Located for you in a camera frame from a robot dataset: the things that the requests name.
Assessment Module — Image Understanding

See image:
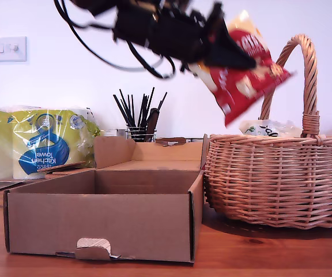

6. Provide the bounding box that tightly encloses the red Maltesers bunnies bag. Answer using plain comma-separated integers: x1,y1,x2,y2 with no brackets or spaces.
188,10,298,128

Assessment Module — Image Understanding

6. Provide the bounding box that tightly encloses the white Galaxy truffle egg bag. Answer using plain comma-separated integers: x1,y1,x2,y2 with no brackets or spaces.
239,118,302,139

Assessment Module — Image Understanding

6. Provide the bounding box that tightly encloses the woven wicker basket with handle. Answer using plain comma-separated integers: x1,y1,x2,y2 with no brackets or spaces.
203,33,332,230

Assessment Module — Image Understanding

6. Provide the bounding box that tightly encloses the brown cardboard box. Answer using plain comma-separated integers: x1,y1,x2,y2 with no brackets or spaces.
3,133,209,263

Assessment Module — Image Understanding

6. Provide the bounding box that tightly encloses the kitchen towel roll pack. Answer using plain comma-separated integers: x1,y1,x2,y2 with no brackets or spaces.
0,105,102,181

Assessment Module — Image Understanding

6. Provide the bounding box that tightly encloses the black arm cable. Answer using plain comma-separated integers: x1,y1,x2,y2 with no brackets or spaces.
127,40,176,80
53,0,155,73

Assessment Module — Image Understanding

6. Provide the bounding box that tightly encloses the brown handled utensil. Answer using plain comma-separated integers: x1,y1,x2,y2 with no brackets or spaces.
145,107,161,142

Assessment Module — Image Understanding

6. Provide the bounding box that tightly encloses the wire utensil holder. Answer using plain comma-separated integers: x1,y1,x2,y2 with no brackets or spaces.
124,123,158,143

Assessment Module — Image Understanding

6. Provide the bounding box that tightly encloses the white wall switch plate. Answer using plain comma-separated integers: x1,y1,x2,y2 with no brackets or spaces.
0,36,28,62

